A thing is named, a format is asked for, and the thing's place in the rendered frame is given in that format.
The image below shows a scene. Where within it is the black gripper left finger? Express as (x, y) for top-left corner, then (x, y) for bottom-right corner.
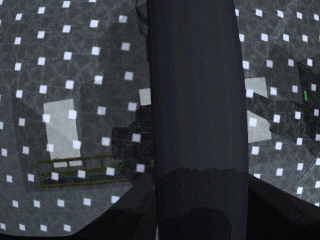
(0, 167), (157, 240)

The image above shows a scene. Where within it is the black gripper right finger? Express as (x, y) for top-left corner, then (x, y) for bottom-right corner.
(245, 173), (320, 240)

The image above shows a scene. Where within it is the black cylindrical rod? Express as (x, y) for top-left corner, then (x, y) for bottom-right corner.
(147, 0), (249, 240)

